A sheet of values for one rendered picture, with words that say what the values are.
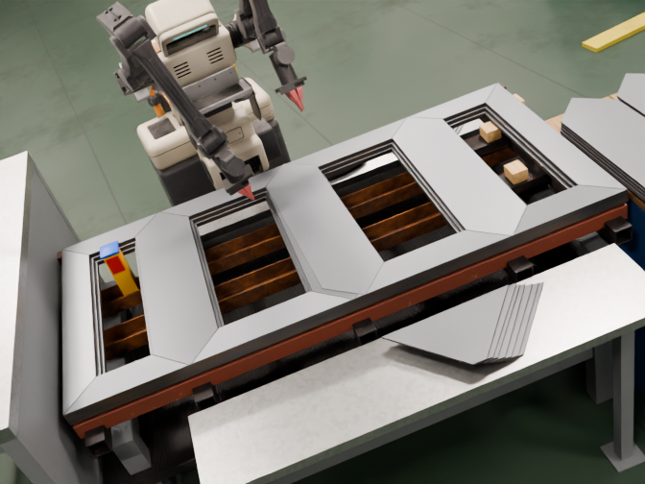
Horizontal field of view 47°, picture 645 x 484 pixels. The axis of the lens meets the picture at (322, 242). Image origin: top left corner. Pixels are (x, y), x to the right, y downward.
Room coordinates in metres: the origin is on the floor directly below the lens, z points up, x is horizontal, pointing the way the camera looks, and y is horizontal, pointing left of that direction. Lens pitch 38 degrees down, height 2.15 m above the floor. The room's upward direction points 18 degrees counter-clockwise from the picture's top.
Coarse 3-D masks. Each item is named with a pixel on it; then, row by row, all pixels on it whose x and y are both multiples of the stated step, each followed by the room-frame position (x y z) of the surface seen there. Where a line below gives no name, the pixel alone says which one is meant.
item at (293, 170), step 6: (288, 168) 2.12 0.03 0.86; (294, 168) 2.10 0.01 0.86; (300, 168) 2.09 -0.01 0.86; (306, 168) 2.08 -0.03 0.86; (276, 174) 2.10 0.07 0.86; (282, 174) 2.09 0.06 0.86; (288, 174) 2.08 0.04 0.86; (294, 174) 2.07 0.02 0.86; (276, 180) 2.07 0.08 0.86; (282, 180) 2.06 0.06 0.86
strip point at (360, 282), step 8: (376, 264) 1.51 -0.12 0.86; (360, 272) 1.50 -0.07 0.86; (368, 272) 1.49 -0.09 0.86; (376, 272) 1.48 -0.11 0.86; (344, 280) 1.49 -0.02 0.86; (352, 280) 1.48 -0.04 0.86; (360, 280) 1.47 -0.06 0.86; (368, 280) 1.46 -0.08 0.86; (328, 288) 1.48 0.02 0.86; (336, 288) 1.47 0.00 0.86; (344, 288) 1.46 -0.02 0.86; (352, 288) 1.45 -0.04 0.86; (360, 288) 1.44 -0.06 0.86; (368, 288) 1.43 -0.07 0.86
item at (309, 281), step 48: (384, 144) 2.09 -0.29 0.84; (528, 144) 1.84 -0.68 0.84; (432, 192) 1.76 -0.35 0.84; (624, 192) 1.49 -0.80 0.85; (288, 240) 1.76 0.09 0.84; (528, 240) 1.46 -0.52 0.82; (96, 288) 1.84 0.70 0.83; (384, 288) 1.42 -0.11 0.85; (96, 336) 1.61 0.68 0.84; (288, 336) 1.40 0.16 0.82; (144, 384) 1.36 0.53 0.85
